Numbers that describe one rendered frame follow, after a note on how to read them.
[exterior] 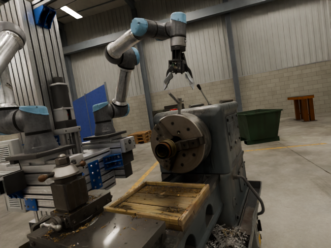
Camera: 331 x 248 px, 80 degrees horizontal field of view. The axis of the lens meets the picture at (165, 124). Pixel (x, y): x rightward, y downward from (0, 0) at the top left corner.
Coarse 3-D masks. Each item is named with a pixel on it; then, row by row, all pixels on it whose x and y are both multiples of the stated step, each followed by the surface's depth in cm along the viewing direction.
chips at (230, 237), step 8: (224, 224) 110; (216, 232) 107; (224, 232) 107; (232, 232) 105; (240, 232) 106; (208, 240) 106; (216, 240) 100; (224, 240) 99; (232, 240) 97; (240, 240) 101; (248, 240) 101
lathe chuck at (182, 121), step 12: (168, 120) 104; (180, 120) 101; (192, 120) 100; (156, 132) 109; (180, 132) 102; (192, 132) 99; (204, 132) 100; (156, 144) 110; (204, 144) 97; (156, 156) 111; (180, 156) 104; (192, 156) 100; (204, 156) 101; (180, 168) 105; (192, 168) 101
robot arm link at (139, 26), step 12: (132, 24) 91; (144, 24) 89; (156, 24) 94; (120, 36) 106; (132, 36) 96; (144, 36) 94; (108, 48) 114; (120, 48) 108; (108, 60) 122; (120, 60) 124
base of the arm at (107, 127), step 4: (108, 120) 143; (96, 124) 142; (100, 124) 140; (104, 124) 141; (108, 124) 142; (112, 124) 146; (96, 128) 141; (100, 128) 140; (104, 128) 140; (108, 128) 141; (112, 128) 143; (96, 132) 140; (100, 132) 139; (104, 132) 139; (108, 132) 140; (112, 132) 142
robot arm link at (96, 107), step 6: (102, 102) 142; (96, 108) 140; (102, 108) 140; (108, 108) 143; (96, 114) 140; (102, 114) 140; (108, 114) 143; (114, 114) 146; (96, 120) 141; (102, 120) 140
